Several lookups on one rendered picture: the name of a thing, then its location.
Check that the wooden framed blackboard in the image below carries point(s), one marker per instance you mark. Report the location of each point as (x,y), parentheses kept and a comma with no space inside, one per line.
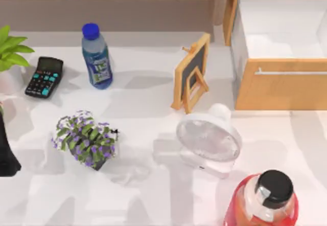
(192,75)

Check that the white desk fan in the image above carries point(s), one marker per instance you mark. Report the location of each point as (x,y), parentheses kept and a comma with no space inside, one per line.
(212,141)

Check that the blue capped bottle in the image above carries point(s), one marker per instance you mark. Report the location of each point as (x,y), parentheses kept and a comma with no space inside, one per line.
(98,62)

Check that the purple flower plant pot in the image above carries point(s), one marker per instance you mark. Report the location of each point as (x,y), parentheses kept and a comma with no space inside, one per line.
(87,140)

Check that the wooden open shelf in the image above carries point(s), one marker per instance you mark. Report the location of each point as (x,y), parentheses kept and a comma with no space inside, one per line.
(115,8)

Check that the pale wooden drawer front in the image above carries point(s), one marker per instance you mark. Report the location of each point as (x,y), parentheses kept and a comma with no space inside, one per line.
(281,90)

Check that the black calculator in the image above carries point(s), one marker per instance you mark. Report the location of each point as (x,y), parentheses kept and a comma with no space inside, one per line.
(44,77)

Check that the open drawer grey inside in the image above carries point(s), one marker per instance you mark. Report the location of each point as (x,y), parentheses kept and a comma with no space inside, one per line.
(278,29)

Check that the red bottle black cap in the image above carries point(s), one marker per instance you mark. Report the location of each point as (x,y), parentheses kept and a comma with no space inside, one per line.
(263,203)

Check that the green leafy plant white pot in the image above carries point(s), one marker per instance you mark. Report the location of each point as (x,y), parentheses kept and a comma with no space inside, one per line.
(10,57)

